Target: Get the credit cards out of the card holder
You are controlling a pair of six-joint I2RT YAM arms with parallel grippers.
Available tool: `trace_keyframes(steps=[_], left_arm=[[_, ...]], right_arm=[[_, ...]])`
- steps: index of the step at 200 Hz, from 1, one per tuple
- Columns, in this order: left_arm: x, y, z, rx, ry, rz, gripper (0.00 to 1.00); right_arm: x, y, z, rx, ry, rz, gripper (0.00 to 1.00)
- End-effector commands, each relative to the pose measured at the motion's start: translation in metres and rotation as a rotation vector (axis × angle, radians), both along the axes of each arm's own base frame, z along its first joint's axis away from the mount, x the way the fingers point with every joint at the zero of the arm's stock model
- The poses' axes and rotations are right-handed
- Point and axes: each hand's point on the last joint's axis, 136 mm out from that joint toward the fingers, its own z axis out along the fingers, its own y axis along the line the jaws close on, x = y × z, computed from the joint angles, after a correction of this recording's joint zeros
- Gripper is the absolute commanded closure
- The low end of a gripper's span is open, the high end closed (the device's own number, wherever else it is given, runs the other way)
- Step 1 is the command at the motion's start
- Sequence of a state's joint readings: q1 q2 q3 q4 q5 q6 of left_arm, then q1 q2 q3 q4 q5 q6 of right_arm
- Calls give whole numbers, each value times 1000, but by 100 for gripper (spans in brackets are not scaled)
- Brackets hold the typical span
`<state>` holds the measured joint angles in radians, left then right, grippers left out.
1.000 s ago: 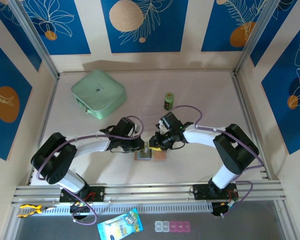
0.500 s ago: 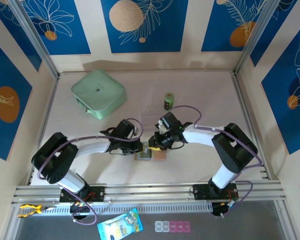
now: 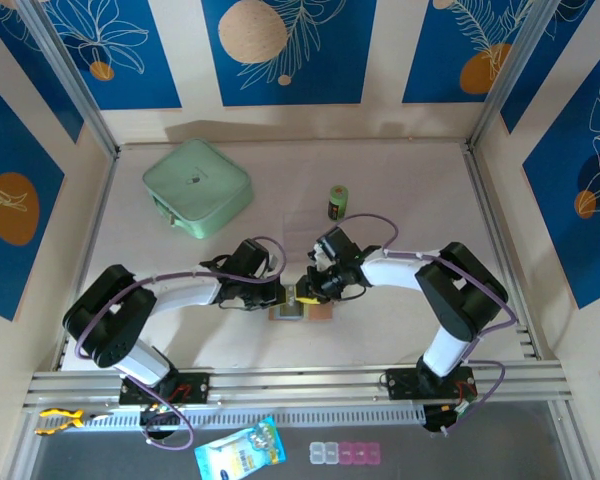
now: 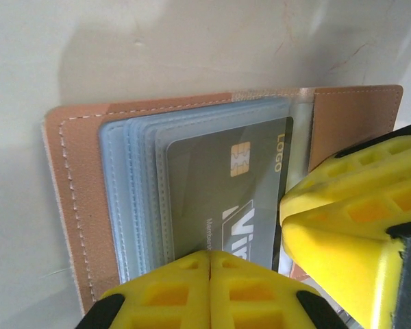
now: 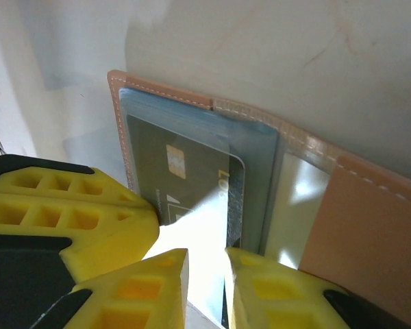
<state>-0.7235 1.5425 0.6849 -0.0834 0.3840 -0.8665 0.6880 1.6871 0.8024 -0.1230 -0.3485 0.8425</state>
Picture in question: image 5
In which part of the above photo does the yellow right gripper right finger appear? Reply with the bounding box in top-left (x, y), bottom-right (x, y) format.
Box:
top-left (225, 247), bottom-right (411, 329)

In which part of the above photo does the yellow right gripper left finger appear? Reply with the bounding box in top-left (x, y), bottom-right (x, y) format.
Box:
top-left (37, 248), bottom-right (190, 329)

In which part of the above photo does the black VIP card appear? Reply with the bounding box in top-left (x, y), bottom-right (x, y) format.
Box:
top-left (125, 113), bottom-right (247, 249)

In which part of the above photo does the tan leather card holder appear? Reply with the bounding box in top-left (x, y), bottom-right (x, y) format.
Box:
top-left (106, 69), bottom-right (411, 275)

